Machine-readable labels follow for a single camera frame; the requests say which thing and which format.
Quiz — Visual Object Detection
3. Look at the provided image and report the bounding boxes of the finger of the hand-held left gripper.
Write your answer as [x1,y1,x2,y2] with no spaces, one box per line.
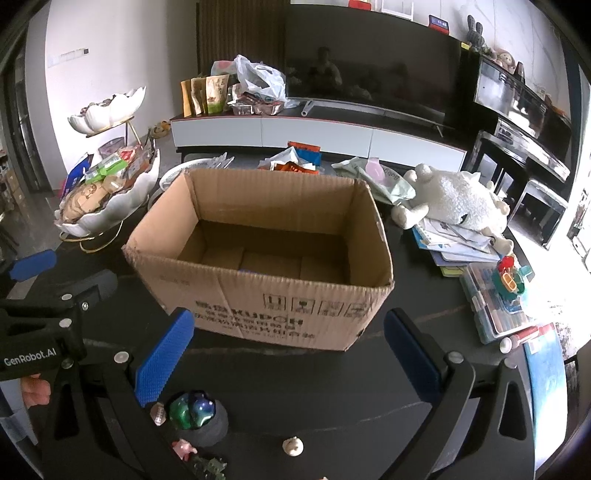
[59,270,119,311]
[8,249,59,283]

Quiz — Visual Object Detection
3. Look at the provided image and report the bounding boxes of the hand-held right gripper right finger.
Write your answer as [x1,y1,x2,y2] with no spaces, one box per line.
[384,308,550,480]

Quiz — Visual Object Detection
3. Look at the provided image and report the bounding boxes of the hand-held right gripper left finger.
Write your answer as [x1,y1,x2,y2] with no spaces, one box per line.
[39,308,195,480]

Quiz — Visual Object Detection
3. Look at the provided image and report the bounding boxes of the green blue ball black holder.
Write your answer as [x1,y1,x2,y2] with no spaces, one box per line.
[168,390,229,448]

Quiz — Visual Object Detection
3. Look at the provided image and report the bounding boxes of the brown cardboard box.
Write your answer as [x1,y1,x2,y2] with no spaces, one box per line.
[122,167,395,352]

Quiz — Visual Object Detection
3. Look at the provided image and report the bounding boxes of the dark marble desktop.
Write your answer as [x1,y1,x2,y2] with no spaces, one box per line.
[0,157,573,480]

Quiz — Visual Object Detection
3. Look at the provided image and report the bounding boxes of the person's left hand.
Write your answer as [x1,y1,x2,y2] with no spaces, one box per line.
[21,374,52,407]

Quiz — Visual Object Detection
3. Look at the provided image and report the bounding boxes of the shelf of boxes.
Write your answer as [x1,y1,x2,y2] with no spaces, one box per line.
[0,152,29,217]

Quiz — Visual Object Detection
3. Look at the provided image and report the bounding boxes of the pink pig figure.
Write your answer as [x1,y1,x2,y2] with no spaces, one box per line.
[172,438,197,462]

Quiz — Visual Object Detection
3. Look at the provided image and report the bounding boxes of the clear plastic organizer box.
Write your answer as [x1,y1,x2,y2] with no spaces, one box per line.
[459,263,539,344]

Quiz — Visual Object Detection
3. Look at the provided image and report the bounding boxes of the pile of snack packets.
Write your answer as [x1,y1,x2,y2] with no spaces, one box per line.
[60,144,155,225]

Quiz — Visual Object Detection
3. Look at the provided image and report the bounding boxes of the large white petal bowl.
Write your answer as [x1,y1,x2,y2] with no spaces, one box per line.
[54,148,161,238]

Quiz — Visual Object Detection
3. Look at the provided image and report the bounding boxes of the red bottle white cap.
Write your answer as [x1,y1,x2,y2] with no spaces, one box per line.
[500,325,539,354]

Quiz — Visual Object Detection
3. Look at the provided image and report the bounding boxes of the stack of books and papers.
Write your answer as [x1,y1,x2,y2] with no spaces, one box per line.
[412,217,505,278]

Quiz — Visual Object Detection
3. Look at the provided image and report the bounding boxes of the green dinosaur toy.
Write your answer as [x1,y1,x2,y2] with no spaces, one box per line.
[189,457,227,480]

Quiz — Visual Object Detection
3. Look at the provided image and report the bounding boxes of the colourful plastic toy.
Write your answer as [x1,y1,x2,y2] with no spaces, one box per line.
[490,255,534,297]

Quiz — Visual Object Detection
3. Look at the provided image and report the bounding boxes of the blue book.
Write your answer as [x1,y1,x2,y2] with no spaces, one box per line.
[524,323,568,457]

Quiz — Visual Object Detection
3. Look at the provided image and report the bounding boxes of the purple basket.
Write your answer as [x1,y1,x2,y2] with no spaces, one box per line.
[99,137,128,158]

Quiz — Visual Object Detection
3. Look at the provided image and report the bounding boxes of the white printed plate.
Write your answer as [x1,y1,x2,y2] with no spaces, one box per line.
[159,158,218,190]

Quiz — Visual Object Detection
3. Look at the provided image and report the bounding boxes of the white plush sheep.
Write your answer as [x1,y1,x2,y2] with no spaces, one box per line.
[392,162,514,256]

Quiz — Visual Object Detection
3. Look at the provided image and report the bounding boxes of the small white petal bowl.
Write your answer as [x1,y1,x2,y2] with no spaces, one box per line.
[68,86,147,136]

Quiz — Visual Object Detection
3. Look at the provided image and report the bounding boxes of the clear plastic packets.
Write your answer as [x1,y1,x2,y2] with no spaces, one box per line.
[203,152,234,171]

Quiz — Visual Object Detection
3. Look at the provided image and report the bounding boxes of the green wet wipes pack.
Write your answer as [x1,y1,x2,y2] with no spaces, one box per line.
[331,156,416,206]

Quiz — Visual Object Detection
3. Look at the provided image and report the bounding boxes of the black piano bench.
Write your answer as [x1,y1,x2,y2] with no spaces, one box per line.
[508,178,570,250]

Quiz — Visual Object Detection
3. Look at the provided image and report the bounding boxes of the pile of orange sachets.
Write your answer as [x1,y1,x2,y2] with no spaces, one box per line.
[259,147,324,176]

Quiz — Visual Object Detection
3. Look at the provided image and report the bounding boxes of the green beige snack pouch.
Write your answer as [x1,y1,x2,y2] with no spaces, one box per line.
[203,74,230,115]

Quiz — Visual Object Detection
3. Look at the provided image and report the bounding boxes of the blue orange carton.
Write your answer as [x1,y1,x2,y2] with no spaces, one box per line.
[287,141,322,165]

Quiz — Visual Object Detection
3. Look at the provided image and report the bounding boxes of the foil tray of packaged food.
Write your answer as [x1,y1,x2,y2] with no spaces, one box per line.
[231,92,287,116]

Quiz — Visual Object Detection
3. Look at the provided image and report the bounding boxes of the white television cabinet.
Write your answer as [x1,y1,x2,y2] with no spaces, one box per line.
[170,104,468,174]

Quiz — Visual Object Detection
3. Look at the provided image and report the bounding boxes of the white plastic bag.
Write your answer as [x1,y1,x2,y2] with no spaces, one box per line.
[229,54,287,104]

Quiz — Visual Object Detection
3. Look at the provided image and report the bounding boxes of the black piano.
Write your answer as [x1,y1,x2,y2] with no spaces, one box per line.
[462,51,573,204]

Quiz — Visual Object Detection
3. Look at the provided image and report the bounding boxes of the large black television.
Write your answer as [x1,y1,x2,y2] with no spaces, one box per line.
[284,4,468,136]

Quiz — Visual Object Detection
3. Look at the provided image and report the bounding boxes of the grey rabbit figurine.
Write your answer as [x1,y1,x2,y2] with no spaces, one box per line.
[465,15,485,49]

